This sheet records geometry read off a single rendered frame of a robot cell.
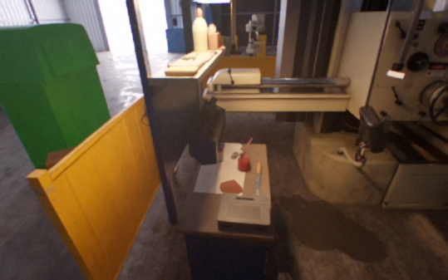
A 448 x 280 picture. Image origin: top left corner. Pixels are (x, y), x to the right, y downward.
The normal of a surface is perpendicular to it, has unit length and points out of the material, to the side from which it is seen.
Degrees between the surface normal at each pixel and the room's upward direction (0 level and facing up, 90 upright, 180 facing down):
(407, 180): 90
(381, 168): 90
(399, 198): 90
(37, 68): 79
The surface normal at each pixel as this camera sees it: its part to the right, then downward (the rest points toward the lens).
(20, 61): -0.08, 0.32
